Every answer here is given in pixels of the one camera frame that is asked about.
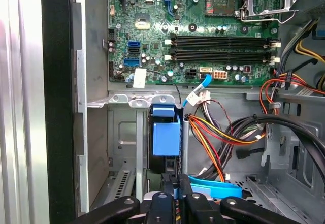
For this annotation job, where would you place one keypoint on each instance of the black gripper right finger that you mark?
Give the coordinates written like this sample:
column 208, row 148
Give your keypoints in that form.
column 200, row 208

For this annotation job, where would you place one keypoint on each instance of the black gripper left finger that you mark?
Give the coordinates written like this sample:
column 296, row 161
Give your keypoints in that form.
column 160, row 208

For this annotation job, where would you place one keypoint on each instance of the hard disk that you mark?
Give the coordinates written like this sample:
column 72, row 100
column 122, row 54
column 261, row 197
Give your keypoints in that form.
column 166, row 139

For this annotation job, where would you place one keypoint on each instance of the grey metal disk bay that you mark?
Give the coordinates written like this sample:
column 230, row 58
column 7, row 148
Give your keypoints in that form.
column 122, row 132

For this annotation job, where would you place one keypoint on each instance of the black angled data plug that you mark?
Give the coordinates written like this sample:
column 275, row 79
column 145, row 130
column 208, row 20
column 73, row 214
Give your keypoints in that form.
column 241, row 154

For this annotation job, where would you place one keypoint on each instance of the grey optical drive cage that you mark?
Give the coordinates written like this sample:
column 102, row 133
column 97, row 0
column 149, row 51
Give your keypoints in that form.
column 276, row 142

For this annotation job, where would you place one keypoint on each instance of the white paper label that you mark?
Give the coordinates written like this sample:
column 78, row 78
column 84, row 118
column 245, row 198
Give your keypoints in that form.
column 139, row 78

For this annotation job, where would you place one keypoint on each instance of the beige power socket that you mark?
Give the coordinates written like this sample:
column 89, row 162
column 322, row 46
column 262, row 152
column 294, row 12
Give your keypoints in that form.
column 220, row 75

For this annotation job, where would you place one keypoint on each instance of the black four pin socket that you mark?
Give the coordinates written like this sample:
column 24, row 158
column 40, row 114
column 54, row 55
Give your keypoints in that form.
column 191, row 73

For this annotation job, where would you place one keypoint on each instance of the black open PC case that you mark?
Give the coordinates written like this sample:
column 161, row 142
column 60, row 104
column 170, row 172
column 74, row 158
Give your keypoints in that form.
column 58, row 107

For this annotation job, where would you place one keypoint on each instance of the wide blue header port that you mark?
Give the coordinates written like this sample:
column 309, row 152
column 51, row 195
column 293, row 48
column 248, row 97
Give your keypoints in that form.
column 132, row 62

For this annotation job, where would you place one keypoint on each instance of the RAM slot white latches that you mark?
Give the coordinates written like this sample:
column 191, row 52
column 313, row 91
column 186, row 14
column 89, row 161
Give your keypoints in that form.
column 223, row 44
column 223, row 58

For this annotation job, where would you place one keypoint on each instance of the RAM slot black latches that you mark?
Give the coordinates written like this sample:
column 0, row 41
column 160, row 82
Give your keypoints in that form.
column 223, row 52
column 223, row 38

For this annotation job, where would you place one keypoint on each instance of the small black data port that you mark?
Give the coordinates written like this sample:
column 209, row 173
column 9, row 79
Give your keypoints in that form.
column 134, row 50

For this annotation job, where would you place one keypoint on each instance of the small blue data port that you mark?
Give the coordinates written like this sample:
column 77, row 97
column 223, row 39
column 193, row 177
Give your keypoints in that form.
column 134, row 43

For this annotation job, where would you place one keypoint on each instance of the green motherboard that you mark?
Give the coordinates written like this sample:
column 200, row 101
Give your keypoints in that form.
column 152, row 31

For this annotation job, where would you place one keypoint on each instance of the CPU socket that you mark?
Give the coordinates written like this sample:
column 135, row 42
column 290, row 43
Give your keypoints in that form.
column 221, row 0

